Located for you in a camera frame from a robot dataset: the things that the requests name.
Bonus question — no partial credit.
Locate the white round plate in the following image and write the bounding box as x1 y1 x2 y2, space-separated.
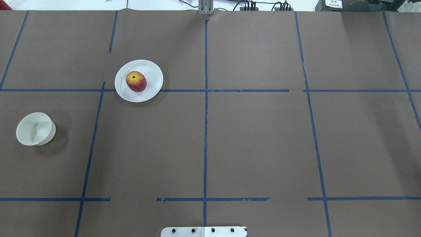
114 60 163 102

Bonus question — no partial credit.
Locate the red yellow apple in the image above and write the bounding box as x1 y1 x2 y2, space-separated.
125 71 147 92

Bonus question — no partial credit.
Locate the silver metal mounting plate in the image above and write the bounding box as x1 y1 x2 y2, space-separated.
161 226 248 237

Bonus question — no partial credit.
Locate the white bowl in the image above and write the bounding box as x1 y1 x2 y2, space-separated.
15 112 57 146

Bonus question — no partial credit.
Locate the brown paper table cover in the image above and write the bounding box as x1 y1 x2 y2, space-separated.
1 9 420 237

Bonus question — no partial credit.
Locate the black power strip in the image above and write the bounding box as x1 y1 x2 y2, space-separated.
240 5 259 12

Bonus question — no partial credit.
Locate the black device with label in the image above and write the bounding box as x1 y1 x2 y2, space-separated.
315 0 384 12

